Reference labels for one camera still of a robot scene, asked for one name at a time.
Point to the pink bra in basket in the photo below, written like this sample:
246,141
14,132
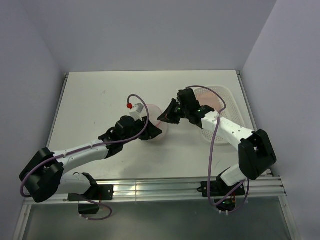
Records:
209,99

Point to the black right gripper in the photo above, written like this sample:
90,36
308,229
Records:
168,116

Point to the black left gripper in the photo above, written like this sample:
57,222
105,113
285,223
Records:
150,132

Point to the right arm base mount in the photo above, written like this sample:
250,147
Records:
219,189

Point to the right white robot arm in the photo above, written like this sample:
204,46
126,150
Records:
255,151

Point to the aluminium rail frame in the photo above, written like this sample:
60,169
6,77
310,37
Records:
163,187

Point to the white mesh laundry bag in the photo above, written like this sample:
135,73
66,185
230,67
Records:
154,113

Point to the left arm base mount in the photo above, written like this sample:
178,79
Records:
91,202

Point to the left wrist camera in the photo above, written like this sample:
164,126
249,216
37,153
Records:
136,111

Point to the white perforated plastic basket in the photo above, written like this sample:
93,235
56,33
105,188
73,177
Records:
232,111

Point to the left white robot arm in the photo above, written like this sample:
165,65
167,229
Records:
47,173

